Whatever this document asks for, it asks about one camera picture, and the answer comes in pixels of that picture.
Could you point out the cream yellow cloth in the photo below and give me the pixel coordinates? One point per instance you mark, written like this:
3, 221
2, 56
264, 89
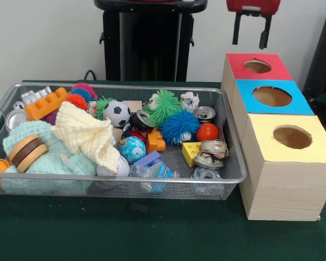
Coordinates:
84, 133

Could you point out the blue globe ball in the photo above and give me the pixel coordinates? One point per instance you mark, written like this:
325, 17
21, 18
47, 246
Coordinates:
132, 150

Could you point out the mint green cloth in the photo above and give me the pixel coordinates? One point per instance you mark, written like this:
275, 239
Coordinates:
40, 127

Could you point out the small soccer ball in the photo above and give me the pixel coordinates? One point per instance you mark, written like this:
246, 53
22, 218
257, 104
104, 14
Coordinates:
116, 113

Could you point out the green spiky ball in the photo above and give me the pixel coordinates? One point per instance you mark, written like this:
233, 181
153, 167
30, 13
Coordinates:
167, 106

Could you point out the blue spiky ball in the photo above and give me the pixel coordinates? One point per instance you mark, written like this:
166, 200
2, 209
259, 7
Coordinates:
179, 126

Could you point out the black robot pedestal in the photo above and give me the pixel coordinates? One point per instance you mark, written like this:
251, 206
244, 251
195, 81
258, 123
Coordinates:
152, 40

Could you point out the dark green table cloth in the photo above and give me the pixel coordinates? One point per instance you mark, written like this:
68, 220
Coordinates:
125, 231

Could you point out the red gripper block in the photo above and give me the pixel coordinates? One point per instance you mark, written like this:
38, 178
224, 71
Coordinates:
252, 4

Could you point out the wooden box with three holes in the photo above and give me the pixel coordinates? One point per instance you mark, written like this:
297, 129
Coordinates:
288, 185

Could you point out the red ball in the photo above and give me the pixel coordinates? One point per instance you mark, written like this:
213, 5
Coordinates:
207, 132

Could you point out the toy hamburger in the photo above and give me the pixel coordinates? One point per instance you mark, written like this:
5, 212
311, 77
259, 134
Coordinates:
27, 153

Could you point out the orange toy brick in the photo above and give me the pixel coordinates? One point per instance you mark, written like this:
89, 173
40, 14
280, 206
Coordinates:
43, 106

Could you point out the shallow mesh bin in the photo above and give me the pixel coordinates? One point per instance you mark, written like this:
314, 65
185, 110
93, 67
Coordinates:
43, 190

